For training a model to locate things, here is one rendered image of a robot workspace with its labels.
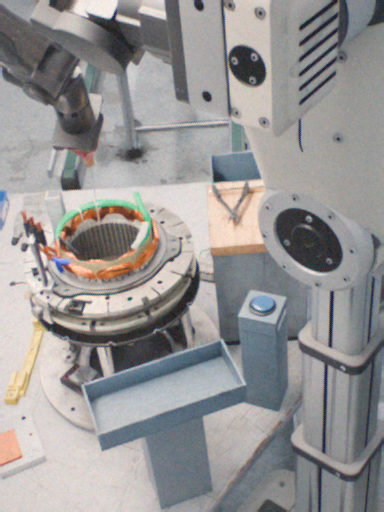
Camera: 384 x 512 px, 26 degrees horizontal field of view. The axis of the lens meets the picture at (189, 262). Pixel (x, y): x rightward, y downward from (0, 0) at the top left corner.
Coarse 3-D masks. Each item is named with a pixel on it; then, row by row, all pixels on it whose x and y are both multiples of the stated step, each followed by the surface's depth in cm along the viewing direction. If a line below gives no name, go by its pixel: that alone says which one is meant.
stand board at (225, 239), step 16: (208, 192) 168; (256, 192) 167; (208, 208) 164; (224, 208) 164; (240, 208) 163; (256, 208) 163; (208, 224) 161; (224, 224) 160; (240, 224) 160; (256, 224) 159; (224, 240) 157; (240, 240) 156; (256, 240) 156
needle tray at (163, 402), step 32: (192, 352) 137; (224, 352) 138; (96, 384) 134; (128, 384) 137; (160, 384) 137; (192, 384) 137; (224, 384) 136; (96, 416) 134; (128, 416) 133; (160, 416) 128; (192, 416) 131; (160, 448) 136; (192, 448) 139; (160, 480) 142; (192, 480) 145
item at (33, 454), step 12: (12, 420) 163; (24, 420) 163; (0, 432) 161; (24, 432) 161; (36, 432) 160; (24, 444) 159; (36, 444) 158; (24, 456) 157; (36, 456) 156; (0, 468) 155; (12, 468) 155; (24, 468) 156
